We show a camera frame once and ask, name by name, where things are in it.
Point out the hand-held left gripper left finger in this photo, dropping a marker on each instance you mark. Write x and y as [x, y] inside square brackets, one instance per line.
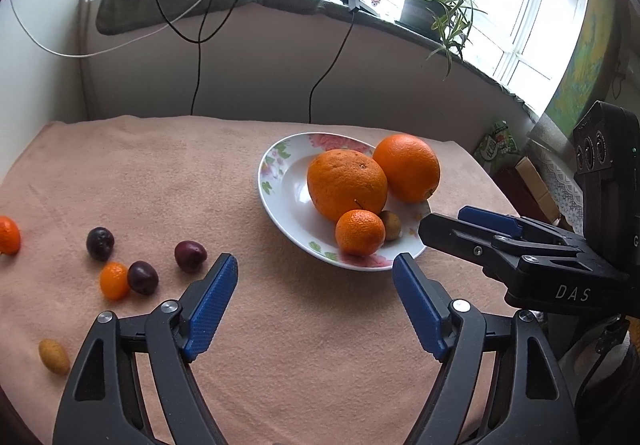
[210, 310]

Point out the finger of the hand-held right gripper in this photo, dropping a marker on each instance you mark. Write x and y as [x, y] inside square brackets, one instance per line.
[492, 219]
[450, 235]

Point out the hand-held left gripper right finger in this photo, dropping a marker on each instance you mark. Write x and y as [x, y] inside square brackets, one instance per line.
[420, 310]

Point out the small brown fruit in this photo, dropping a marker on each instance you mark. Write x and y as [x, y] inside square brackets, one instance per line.
[54, 356]
[391, 226]

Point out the tall large orange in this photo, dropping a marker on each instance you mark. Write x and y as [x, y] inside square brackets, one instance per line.
[407, 165]

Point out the small mandarin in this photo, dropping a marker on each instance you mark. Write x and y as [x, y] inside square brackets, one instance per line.
[9, 235]
[360, 232]

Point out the round large orange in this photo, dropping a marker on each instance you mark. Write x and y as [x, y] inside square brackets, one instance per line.
[345, 185]

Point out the floral white plate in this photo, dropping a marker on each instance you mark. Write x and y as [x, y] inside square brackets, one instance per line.
[292, 190]

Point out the dark red box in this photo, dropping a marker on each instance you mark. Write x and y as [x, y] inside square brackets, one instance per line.
[515, 190]

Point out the cardboard box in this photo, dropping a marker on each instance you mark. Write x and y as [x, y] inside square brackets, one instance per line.
[537, 185]

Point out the dark red plum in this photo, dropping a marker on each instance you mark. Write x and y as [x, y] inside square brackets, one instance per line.
[190, 256]
[143, 278]
[100, 244]

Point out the white lace cloth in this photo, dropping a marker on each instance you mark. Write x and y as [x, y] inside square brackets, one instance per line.
[560, 175]

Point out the green printed bag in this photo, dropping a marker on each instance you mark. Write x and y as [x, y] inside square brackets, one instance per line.
[495, 145]

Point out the pink towel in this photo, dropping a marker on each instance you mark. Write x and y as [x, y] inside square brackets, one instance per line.
[300, 350]

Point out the orange kumquat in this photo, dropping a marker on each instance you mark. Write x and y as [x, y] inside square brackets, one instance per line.
[114, 281]

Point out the green spider plant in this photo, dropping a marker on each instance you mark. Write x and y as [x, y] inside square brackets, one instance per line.
[450, 10]

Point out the dark flower pot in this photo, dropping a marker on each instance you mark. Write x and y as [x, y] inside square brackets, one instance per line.
[420, 12]

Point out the grey sill cloth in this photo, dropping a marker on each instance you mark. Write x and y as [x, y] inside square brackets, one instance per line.
[280, 0]

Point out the green yellow wall painting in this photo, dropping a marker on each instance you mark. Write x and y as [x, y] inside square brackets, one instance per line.
[585, 65]

